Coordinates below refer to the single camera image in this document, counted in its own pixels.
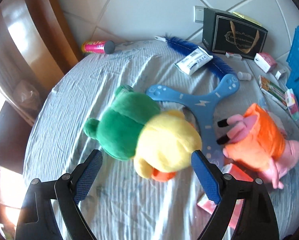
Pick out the orange dress pig plush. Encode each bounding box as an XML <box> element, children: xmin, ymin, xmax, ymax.
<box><xmin>217</xmin><ymin>103</ymin><xmax>299</xmax><ymax>189</ymax></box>

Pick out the yellow green duck plush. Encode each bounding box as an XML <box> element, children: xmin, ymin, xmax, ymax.
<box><xmin>83</xmin><ymin>85</ymin><xmax>203</xmax><ymax>182</ymax></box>

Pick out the blue three-arm boomerang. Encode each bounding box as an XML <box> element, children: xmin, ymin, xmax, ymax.
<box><xmin>145</xmin><ymin>74</ymin><xmax>239</xmax><ymax>168</ymax></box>

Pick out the green orange medicine box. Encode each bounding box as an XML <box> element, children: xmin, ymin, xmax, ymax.
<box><xmin>258</xmin><ymin>75</ymin><xmax>287</xmax><ymax>110</ymax></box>

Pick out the blue bottle brush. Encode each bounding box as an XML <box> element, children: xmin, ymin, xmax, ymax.
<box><xmin>154</xmin><ymin>35</ymin><xmax>237</xmax><ymax>80</ymax></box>

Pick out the pink box under plush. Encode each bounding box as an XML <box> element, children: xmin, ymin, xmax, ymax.
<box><xmin>196</xmin><ymin>162</ymin><xmax>254</xmax><ymax>229</ymax></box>

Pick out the colourful small box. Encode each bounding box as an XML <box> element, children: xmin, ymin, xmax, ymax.
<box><xmin>284</xmin><ymin>88</ymin><xmax>299</xmax><ymax>121</ymax></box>

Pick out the white pill bottle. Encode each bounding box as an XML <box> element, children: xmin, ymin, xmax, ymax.
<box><xmin>237</xmin><ymin>72</ymin><xmax>252</xmax><ymax>81</ymax></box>

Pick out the small pink tissue pack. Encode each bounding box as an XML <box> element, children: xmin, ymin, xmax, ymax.
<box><xmin>254</xmin><ymin>52</ymin><xmax>277</xmax><ymax>73</ymax></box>

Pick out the small white red box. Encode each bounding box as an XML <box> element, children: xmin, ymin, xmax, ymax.
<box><xmin>225</xmin><ymin>52</ymin><xmax>243</xmax><ymax>61</ymax></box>

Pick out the white wet wipes pack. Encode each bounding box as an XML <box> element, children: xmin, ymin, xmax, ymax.
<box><xmin>174</xmin><ymin>47</ymin><xmax>213</xmax><ymax>76</ymax></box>

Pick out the pink can grey cap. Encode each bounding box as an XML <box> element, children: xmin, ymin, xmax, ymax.
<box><xmin>81</xmin><ymin>41</ymin><xmax>115</xmax><ymax>54</ymax></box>

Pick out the black gift box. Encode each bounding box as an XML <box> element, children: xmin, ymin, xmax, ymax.
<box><xmin>202</xmin><ymin>8</ymin><xmax>268</xmax><ymax>59</ymax></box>

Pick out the white wall switch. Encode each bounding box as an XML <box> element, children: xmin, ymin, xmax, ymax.
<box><xmin>194</xmin><ymin>5</ymin><xmax>205</xmax><ymax>23</ymax></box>

